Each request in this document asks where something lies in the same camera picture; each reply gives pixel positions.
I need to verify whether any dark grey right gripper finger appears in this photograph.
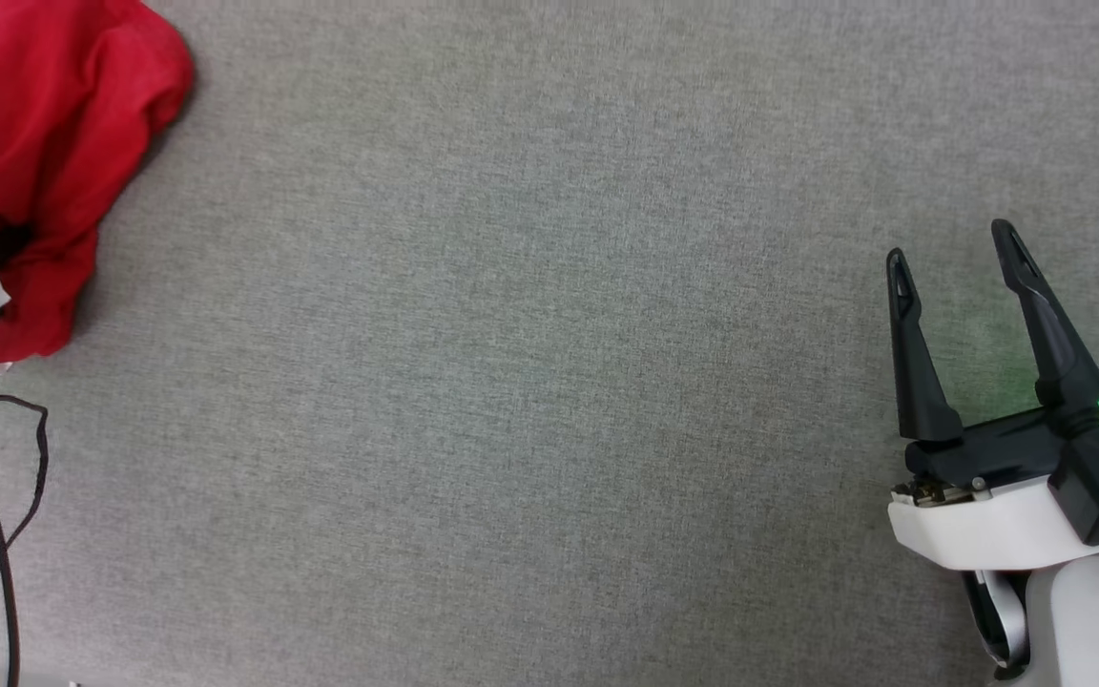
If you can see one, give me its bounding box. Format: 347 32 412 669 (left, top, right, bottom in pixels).
885 247 966 446
990 219 1099 436

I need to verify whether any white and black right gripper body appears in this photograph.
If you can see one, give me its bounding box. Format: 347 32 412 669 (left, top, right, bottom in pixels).
887 385 1099 573

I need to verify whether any red jersey with white sleeves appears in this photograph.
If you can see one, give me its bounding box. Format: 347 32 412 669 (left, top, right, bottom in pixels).
0 0 196 375

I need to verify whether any grey fabric sofa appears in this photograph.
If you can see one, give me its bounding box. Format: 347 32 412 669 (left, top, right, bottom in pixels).
0 0 1099 687

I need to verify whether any white flat ribbon cable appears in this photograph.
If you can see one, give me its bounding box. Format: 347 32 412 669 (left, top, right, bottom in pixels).
977 570 1030 671

